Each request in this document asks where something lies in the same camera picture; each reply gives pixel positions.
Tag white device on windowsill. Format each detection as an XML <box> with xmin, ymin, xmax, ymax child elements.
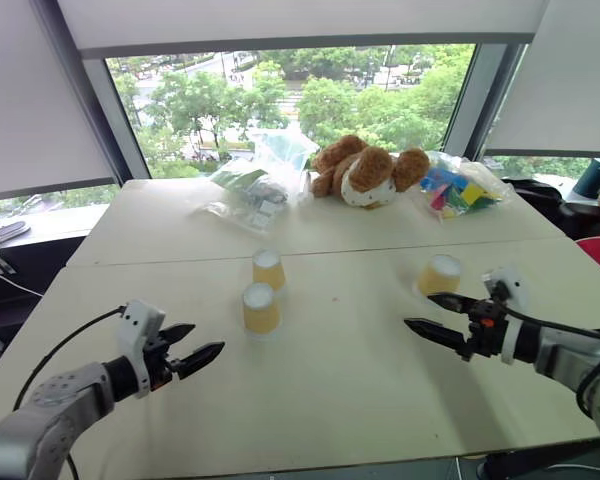
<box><xmin>0</xmin><ymin>217</ymin><xmax>32</xmax><ymax>275</ymax></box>

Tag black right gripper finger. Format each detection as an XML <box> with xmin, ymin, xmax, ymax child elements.
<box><xmin>426</xmin><ymin>292</ymin><xmax>482</xmax><ymax>317</ymax></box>
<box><xmin>403</xmin><ymin>318</ymin><xmax>468</xmax><ymax>351</ymax></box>

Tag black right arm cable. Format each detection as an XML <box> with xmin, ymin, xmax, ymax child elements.
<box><xmin>503</xmin><ymin>305</ymin><xmax>600</xmax><ymax>416</ymax></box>

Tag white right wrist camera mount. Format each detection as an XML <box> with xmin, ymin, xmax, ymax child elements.
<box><xmin>481</xmin><ymin>266</ymin><xmax>530</xmax><ymax>366</ymax></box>

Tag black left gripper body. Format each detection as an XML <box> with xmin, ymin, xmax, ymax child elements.
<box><xmin>143</xmin><ymin>332</ymin><xmax>182</xmax><ymax>394</ymax></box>

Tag clear plastic bag, teal contents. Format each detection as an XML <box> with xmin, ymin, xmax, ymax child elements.
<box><xmin>248</xmin><ymin>126</ymin><xmax>322</xmax><ymax>201</ymax></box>

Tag plastic bag with grey parts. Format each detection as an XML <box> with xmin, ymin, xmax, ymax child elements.
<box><xmin>193</xmin><ymin>159</ymin><xmax>302</xmax><ymax>237</ymax></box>

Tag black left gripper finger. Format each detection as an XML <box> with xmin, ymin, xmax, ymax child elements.
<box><xmin>159</xmin><ymin>323</ymin><xmax>198</xmax><ymax>347</ymax></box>
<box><xmin>171</xmin><ymin>341</ymin><xmax>227</xmax><ymax>381</ymax></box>

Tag grey window frame post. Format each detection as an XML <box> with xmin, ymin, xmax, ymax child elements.
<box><xmin>441</xmin><ymin>42</ymin><xmax>527</xmax><ymax>162</ymax></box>
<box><xmin>28</xmin><ymin>0</ymin><xmax>152</xmax><ymax>185</ymax></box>

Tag thin white cable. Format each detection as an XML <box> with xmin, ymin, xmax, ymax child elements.
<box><xmin>0</xmin><ymin>259</ymin><xmax>45</xmax><ymax>300</ymax></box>

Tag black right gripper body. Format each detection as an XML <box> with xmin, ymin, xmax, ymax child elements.
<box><xmin>458</xmin><ymin>297</ymin><xmax>510</xmax><ymax>363</ymax></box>

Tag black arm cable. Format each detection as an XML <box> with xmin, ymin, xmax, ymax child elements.
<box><xmin>503</xmin><ymin>305</ymin><xmax>600</xmax><ymax>416</ymax></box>
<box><xmin>12</xmin><ymin>305</ymin><xmax>129</xmax><ymax>480</ymax></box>

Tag black bag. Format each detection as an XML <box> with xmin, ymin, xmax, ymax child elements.
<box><xmin>499</xmin><ymin>176</ymin><xmax>600</xmax><ymax>242</ymax></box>

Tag yellow paper cup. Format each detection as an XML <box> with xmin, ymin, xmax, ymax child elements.
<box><xmin>416</xmin><ymin>254</ymin><xmax>463</xmax><ymax>298</ymax></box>
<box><xmin>251</xmin><ymin>248</ymin><xmax>287</xmax><ymax>293</ymax></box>
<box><xmin>242</xmin><ymin>282</ymin><xmax>284</xmax><ymax>343</ymax></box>

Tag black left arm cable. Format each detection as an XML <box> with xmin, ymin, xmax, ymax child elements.
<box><xmin>12</xmin><ymin>305</ymin><xmax>129</xmax><ymax>480</ymax></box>

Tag white roller blind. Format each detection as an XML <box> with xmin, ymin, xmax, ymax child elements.
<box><xmin>483</xmin><ymin>0</ymin><xmax>600</xmax><ymax>155</ymax></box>
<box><xmin>55</xmin><ymin>0</ymin><xmax>551</xmax><ymax>60</ymax></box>
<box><xmin>0</xmin><ymin>0</ymin><xmax>117</xmax><ymax>202</ymax></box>

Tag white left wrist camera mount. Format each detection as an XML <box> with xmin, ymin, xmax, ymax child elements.
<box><xmin>116</xmin><ymin>299</ymin><xmax>167</xmax><ymax>400</ymax></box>

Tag plastic bag of colourful blocks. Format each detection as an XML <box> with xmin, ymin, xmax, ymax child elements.
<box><xmin>418</xmin><ymin>149</ymin><xmax>517</xmax><ymax>225</ymax></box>

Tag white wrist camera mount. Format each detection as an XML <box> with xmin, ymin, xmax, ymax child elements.
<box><xmin>116</xmin><ymin>299</ymin><xmax>167</xmax><ymax>400</ymax></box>
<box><xmin>481</xmin><ymin>266</ymin><xmax>530</xmax><ymax>366</ymax></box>

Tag dark teal tumbler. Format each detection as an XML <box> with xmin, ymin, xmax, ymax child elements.
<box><xmin>571</xmin><ymin>156</ymin><xmax>600</xmax><ymax>201</ymax></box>

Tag brown teddy bear plush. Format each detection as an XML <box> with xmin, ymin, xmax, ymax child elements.
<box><xmin>309</xmin><ymin>134</ymin><xmax>432</xmax><ymax>210</ymax></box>

